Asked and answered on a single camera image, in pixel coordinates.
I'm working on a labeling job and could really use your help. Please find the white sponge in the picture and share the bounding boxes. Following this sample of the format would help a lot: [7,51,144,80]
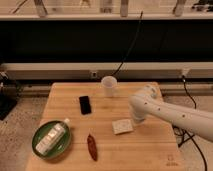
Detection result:
[112,119,133,135]

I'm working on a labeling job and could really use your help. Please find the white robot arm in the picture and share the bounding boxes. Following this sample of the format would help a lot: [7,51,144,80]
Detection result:
[129,85,213,142]

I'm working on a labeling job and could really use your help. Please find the translucent plastic cup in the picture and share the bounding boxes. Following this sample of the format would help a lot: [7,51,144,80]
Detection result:
[101,76,117,97]

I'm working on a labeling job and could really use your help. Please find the black smartphone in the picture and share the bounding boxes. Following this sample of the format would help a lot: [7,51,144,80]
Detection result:
[79,96,92,115]

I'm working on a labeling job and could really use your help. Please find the white plastic bottle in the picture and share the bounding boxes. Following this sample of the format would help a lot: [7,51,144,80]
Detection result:
[35,118,70,156]

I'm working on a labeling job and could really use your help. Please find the green plate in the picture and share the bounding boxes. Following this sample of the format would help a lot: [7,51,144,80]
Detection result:
[32,118,72,160]

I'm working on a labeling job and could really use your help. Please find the black equipment at left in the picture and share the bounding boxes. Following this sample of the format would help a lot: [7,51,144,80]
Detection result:
[0,71,21,121]

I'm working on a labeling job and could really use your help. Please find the black floor cables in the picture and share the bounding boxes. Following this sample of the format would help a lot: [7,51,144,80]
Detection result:
[172,75,209,171]

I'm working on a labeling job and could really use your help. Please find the wall power outlet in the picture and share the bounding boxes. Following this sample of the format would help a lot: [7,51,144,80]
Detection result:
[91,71,98,78]

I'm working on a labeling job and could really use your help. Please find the white wall plug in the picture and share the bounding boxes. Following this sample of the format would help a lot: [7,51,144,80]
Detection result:
[181,68,190,77]

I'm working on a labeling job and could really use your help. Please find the black hanging cable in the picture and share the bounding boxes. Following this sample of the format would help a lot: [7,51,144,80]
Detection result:
[110,9,145,77]

